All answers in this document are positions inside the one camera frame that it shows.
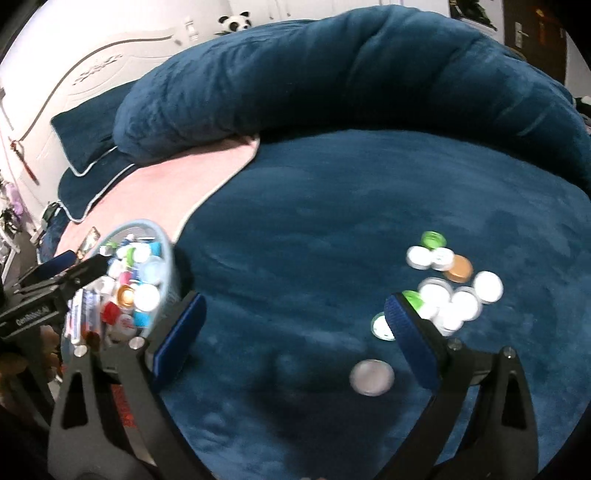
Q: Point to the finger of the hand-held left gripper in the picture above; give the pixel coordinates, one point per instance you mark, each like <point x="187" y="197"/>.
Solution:
<point x="53" y="266"/>
<point x="83" y="274"/>

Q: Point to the white wall switch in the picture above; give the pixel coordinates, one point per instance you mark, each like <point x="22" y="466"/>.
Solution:
<point x="190" y="27"/>

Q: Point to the brown door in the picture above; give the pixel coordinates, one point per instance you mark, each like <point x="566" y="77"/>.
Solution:
<point x="535" y="27"/>

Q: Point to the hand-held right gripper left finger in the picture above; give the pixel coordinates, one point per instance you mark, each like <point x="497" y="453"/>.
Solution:
<point x="181" y="330"/>

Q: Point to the panda plush toy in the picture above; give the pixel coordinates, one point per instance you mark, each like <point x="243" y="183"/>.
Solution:
<point x="234" y="22"/>

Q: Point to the white headboard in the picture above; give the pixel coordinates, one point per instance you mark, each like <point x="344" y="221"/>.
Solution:
<point x="69" y="69"/>

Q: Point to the dark hanging clothes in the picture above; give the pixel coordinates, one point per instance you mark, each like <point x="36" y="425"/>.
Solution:
<point x="471" y="11"/>

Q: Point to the cluster of small round jars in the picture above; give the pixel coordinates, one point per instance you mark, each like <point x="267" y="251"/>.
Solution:
<point x="464" y="304"/>

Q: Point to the red hanging tassel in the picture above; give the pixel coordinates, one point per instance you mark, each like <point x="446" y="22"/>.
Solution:
<point x="24" y="159"/>

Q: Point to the blue pillow with white piping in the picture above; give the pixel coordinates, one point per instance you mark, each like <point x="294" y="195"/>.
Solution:
<point x="87" y="129"/>
<point x="81" y="194"/>

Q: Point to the dark blue bed blanket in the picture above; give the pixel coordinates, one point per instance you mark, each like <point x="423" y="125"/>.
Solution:
<point x="300" y="230"/>

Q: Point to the clear round plastic basket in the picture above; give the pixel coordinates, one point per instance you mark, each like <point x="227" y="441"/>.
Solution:
<point x="174" y="277"/>

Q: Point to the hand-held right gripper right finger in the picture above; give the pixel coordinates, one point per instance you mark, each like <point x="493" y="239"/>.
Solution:
<point x="411" y="341"/>

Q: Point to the pink blanket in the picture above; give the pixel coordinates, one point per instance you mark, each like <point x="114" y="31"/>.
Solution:
<point x="161" y="184"/>

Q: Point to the single grey-white bottle cap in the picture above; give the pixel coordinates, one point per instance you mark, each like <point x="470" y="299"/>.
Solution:
<point x="371" y="376"/>

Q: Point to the long dark blue bolster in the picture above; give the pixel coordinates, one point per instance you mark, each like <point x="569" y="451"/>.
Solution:
<point x="323" y="78"/>

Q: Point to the dark printed card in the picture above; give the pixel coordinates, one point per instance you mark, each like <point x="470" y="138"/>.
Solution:
<point x="90" y="241"/>

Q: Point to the heap of bottles and tubes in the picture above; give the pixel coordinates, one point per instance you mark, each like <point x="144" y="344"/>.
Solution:
<point x="145" y="295"/>

